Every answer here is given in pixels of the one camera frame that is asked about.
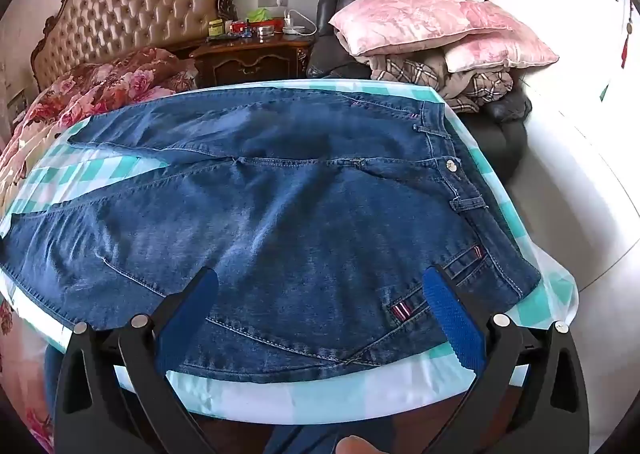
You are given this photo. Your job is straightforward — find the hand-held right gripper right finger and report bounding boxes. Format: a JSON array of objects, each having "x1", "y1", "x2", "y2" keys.
[{"x1": 422, "y1": 264, "x2": 591, "y2": 454}]

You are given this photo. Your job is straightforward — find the person's right hand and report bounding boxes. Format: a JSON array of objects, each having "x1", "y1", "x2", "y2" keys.
[{"x1": 334, "y1": 435, "x2": 384, "y2": 454}]

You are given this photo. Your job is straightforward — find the white wardrobe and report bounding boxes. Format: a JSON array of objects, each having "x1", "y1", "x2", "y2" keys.
[{"x1": 452, "y1": 0, "x2": 640, "y2": 295}]

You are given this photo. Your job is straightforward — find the tufted leather bed headboard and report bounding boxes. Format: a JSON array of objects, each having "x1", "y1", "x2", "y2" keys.
[{"x1": 31, "y1": 0, "x2": 240, "y2": 92}]

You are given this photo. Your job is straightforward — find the dark wooden nightstand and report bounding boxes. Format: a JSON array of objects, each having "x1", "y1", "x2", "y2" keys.
[{"x1": 189, "y1": 36, "x2": 314, "y2": 88}]

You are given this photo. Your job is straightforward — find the large pink floral pillow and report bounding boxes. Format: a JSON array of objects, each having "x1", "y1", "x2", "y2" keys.
[{"x1": 328, "y1": 0, "x2": 524, "y2": 58}]

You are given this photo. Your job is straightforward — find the red tassel ornament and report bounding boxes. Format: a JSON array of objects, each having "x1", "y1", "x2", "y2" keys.
[{"x1": 621, "y1": 4, "x2": 636, "y2": 70}]

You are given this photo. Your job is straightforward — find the small pink floral pillow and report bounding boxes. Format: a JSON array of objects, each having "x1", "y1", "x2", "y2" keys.
[{"x1": 442, "y1": 32, "x2": 560, "y2": 74}]

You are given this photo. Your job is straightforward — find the plaid blanket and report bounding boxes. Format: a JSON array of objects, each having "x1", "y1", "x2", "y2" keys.
[{"x1": 370, "y1": 52, "x2": 516, "y2": 114}]

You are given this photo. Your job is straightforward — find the teal white checked cloth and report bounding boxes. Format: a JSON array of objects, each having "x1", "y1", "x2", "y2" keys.
[{"x1": 0, "y1": 78, "x2": 579, "y2": 427}]

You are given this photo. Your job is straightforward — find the white charger with cable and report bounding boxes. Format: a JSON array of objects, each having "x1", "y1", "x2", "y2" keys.
[{"x1": 281, "y1": 9, "x2": 317, "y2": 38}]

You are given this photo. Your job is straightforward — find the blue denim pants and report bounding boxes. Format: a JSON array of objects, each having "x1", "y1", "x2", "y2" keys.
[{"x1": 2, "y1": 87, "x2": 543, "y2": 383}]

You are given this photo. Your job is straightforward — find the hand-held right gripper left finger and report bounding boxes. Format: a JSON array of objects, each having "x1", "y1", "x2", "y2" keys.
[{"x1": 54, "y1": 265, "x2": 221, "y2": 454}]

